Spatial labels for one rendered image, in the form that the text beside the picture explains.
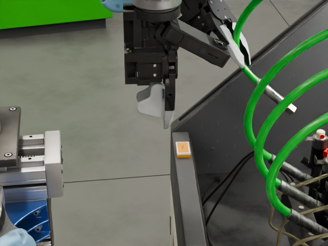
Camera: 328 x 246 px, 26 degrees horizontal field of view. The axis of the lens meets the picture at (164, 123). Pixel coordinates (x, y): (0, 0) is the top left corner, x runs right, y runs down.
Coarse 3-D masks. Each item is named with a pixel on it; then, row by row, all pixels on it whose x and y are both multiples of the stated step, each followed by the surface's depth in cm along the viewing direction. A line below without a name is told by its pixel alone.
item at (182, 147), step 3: (180, 144) 160; (183, 144) 160; (186, 144) 160; (180, 147) 159; (183, 147) 159; (186, 147) 159; (180, 150) 158; (183, 150) 158; (186, 150) 158; (177, 156) 157; (180, 156) 157; (183, 156) 157; (186, 156) 157; (189, 156) 157
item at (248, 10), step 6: (252, 0) 133; (258, 0) 132; (246, 6) 134; (252, 6) 133; (246, 12) 134; (240, 18) 135; (246, 18) 135; (240, 24) 136; (234, 30) 137; (240, 30) 137; (234, 36) 137; (246, 66) 140; (246, 72) 140; (252, 78) 140; (258, 78) 141
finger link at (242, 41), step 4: (232, 24) 141; (228, 28) 141; (232, 28) 140; (232, 32) 140; (240, 36) 141; (240, 40) 140; (244, 40) 141; (240, 44) 140; (244, 44) 140; (240, 48) 140; (244, 48) 140; (244, 52) 140; (248, 52) 140; (244, 56) 140; (248, 56) 140; (248, 60) 140; (248, 64) 140
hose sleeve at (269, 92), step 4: (260, 80) 140; (256, 84) 140; (268, 88) 140; (272, 88) 141; (264, 92) 141; (268, 92) 140; (272, 92) 140; (276, 92) 141; (268, 96) 141; (272, 96) 140; (276, 96) 140; (280, 96) 141; (272, 100) 141; (276, 100) 141; (280, 100) 140
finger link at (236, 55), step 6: (228, 30) 138; (216, 36) 138; (228, 36) 137; (234, 42) 138; (228, 48) 136; (234, 48) 136; (234, 54) 137; (240, 54) 137; (234, 60) 137; (240, 60) 137; (240, 66) 138
